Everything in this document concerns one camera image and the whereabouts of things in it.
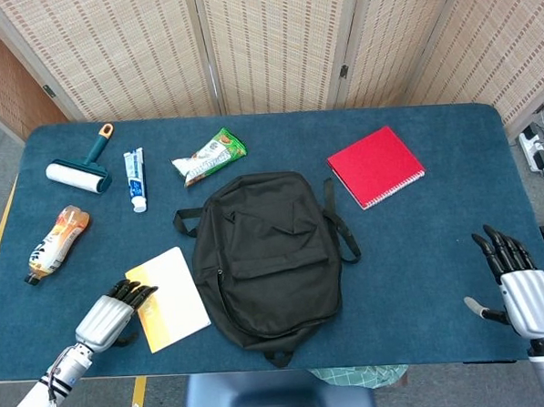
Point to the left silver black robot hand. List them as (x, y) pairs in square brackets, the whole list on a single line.
[(102, 319)]

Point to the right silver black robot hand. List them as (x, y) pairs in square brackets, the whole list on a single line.
[(530, 301)]

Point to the white book with yellow stripe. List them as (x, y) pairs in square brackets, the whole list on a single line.
[(176, 299)]

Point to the black fabric backpack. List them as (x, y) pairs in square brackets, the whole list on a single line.
[(275, 267)]

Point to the orange drink bottle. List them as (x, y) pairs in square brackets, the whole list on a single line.
[(55, 247)]

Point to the blue tablecloth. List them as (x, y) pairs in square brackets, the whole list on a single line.
[(440, 272)]

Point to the white blue toothpaste tube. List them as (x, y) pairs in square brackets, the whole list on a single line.
[(135, 174)]

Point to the white power strip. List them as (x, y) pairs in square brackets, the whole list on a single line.
[(531, 146)]

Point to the green checked cloth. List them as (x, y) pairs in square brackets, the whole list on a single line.
[(358, 376)]

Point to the blue chair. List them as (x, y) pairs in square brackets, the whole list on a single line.
[(277, 394)]

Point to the green white snack bag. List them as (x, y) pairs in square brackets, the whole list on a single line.
[(208, 157)]

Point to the red spiral notebook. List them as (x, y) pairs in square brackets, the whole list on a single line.
[(375, 166)]

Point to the woven folding screen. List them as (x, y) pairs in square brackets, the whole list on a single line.
[(268, 44)]

